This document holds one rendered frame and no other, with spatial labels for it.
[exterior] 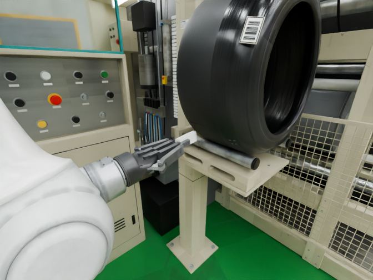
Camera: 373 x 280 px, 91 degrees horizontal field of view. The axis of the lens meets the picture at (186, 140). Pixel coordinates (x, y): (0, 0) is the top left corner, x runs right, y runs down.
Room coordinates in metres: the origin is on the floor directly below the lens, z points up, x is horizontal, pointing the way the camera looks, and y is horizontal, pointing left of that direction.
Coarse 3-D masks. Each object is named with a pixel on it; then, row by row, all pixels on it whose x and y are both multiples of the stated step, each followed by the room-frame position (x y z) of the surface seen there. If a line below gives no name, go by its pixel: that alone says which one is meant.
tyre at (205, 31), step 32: (224, 0) 0.59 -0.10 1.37; (256, 0) 0.51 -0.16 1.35; (288, 0) 0.55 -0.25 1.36; (192, 32) 0.61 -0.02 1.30; (224, 32) 0.52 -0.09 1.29; (288, 32) 0.87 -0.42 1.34; (320, 32) 0.75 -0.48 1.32; (192, 64) 0.57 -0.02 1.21; (224, 64) 0.49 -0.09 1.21; (256, 64) 0.48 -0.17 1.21; (288, 64) 0.90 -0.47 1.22; (192, 96) 0.58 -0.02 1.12; (224, 96) 0.49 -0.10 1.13; (256, 96) 0.49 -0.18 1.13; (288, 96) 0.87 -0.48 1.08; (224, 128) 0.52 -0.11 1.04; (256, 128) 0.51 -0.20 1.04; (288, 128) 0.67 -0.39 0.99
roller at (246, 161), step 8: (200, 144) 0.72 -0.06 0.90; (208, 144) 0.69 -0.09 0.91; (216, 144) 0.67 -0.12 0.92; (216, 152) 0.65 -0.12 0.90; (224, 152) 0.62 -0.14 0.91; (232, 152) 0.61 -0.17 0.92; (240, 152) 0.59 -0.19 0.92; (232, 160) 0.60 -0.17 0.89; (240, 160) 0.57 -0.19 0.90; (248, 160) 0.55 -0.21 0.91; (256, 160) 0.54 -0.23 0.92; (256, 168) 0.55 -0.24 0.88
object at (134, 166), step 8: (128, 152) 0.37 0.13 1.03; (136, 152) 0.42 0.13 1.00; (120, 160) 0.35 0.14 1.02; (128, 160) 0.35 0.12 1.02; (136, 160) 0.36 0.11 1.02; (144, 160) 0.38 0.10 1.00; (152, 160) 0.38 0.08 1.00; (128, 168) 0.34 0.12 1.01; (136, 168) 0.34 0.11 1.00; (144, 168) 0.35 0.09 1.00; (128, 176) 0.33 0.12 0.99; (136, 176) 0.34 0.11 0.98; (128, 184) 0.33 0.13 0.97
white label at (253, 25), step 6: (246, 18) 0.49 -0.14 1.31; (252, 18) 0.49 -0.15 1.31; (258, 18) 0.48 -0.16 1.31; (264, 18) 0.48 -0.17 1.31; (246, 24) 0.49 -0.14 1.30; (252, 24) 0.48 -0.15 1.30; (258, 24) 0.48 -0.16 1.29; (246, 30) 0.48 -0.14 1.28; (252, 30) 0.48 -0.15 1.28; (258, 30) 0.47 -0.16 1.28; (246, 36) 0.48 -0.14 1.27; (252, 36) 0.47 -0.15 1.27; (258, 36) 0.47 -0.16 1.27; (240, 42) 0.48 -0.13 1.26; (246, 42) 0.47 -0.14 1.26; (252, 42) 0.47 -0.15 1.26
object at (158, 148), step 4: (172, 140) 0.47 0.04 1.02; (160, 144) 0.45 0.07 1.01; (164, 144) 0.45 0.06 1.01; (168, 144) 0.45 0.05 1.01; (148, 148) 0.42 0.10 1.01; (152, 148) 0.42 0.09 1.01; (156, 148) 0.43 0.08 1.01; (160, 148) 0.44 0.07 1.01; (140, 152) 0.40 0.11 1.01; (144, 152) 0.41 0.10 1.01; (148, 152) 0.41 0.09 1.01
